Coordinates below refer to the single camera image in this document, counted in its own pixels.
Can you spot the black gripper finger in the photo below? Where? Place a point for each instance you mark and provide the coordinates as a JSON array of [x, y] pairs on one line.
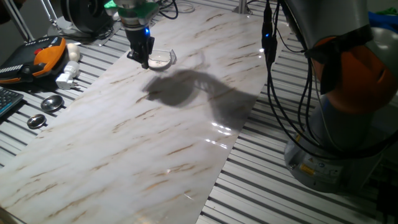
[[133, 55], [146, 60]]

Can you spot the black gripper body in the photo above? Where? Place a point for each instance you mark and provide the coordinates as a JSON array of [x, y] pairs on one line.
[[138, 40]]

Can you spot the thin metal rod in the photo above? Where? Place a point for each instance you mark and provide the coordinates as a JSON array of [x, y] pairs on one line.
[[49, 12]]

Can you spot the silver and orange robot arm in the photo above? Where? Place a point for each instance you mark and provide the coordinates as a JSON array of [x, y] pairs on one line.
[[326, 25]]

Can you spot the clear plastic box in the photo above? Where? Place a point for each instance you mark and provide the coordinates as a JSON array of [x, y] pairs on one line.
[[173, 57]]

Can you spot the black round device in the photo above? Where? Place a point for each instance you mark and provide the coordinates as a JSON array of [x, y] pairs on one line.
[[84, 15]]

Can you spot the white egg-shaped object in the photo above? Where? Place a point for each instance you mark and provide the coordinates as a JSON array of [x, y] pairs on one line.
[[74, 51]]

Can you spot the white plug adapter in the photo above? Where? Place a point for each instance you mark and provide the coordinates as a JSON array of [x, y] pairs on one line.
[[69, 71]]

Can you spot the orange black teach pendant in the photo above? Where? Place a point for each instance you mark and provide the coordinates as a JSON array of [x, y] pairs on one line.
[[46, 57]]

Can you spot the large round metal dish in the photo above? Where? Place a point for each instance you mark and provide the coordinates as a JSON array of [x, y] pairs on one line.
[[52, 103]]

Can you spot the marble pattern table sheet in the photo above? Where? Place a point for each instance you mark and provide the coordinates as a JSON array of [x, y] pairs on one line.
[[124, 161]]

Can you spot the slanted aluminium pole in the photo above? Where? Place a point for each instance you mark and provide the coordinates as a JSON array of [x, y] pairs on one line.
[[21, 25]]

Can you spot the small round metal dish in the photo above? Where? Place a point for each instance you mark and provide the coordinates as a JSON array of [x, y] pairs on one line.
[[36, 121]]

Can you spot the black keyboard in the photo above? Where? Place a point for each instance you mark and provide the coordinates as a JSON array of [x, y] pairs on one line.
[[9, 99]]

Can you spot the green cloth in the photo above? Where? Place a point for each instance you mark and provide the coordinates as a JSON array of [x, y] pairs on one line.
[[388, 12]]

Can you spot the upright aluminium post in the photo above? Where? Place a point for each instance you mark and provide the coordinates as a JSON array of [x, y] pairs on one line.
[[242, 6]]

